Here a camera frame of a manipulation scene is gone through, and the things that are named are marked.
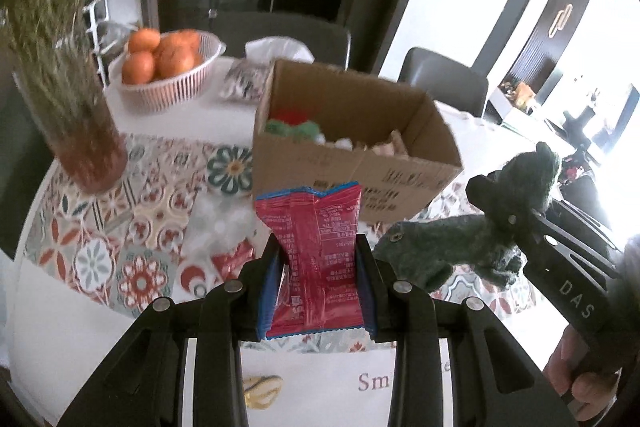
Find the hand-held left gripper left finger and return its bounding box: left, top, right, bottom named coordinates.
left=55, top=231, right=282, bottom=427

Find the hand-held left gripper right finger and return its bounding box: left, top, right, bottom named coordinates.
left=354, top=233, right=577, bottom=427

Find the green knitted cloth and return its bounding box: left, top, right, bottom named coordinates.
left=373, top=141, right=562, bottom=293

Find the red snack packet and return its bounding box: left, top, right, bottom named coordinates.
left=209, top=239, right=256, bottom=283
left=253, top=180, right=369, bottom=341

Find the orange snack packet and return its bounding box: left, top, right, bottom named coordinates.
left=369, top=129, right=409, bottom=156

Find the white plush toy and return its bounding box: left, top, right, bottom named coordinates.
left=314, top=134, right=356, bottom=150

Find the brown cardboard box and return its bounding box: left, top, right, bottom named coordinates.
left=252, top=59, right=464, bottom=226

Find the red green plush toy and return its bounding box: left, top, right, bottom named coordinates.
left=263, top=109, right=321, bottom=143

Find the person's right hand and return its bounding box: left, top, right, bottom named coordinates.
left=542, top=321, right=627, bottom=419

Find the white media cabinet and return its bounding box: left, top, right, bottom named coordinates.
left=487, top=81, right=576, bottom=143

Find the clear plastic bag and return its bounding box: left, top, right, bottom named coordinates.
left=182, top=194, right=256, bottom=258

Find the dark grey chair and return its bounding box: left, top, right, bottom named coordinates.
left=207, top=10, right=351, bottom=70
left=397, top=46, right=490, bottom=118

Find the patterned table runner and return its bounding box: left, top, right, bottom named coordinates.
left=22, top=134, right=527, bottom=354

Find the grey door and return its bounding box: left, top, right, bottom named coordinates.
left=469, top=0, right=544, bottom=68

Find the white plastic bag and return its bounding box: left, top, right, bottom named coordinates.
left=244, top=35, right=316, bottom=66

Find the white plastic fruit basket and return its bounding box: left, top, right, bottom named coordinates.
left=107, top=30, right=226, bottom=113

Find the glass vase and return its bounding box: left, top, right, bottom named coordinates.
left=12, top=71, right=129, bottom=196

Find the orange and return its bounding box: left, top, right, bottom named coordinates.
left=165, top=29, right=204, bottom=53
left=127, top=29, right=162, bottom=54
left=155, top=44, right=196, bottom=80
left=120, top=51, right=156, bottom=86

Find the white shoe rack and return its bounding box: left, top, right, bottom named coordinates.
left=84, top=0, right=114, bottom=88

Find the dried flower bouquet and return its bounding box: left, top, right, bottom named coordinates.
left=0, top=0, right=117, bottom=148

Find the dark slatted wall panel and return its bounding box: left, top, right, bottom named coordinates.
left=519, top=0, right=591, bottom=93

